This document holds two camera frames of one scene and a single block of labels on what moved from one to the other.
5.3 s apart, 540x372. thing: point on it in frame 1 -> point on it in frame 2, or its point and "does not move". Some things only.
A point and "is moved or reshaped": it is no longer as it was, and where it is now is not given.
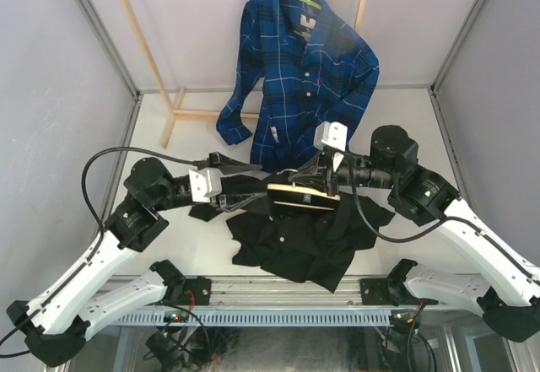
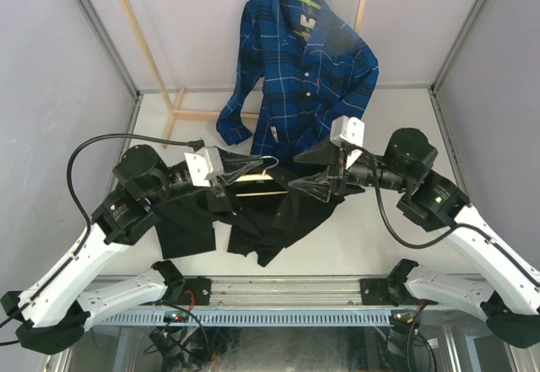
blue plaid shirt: [299, 65] does not move
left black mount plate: [197, 291] does not move
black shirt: [309, 245] is moved or reshaped
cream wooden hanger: [291, 193] -> [260, 176]
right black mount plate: [378, 292] does not move
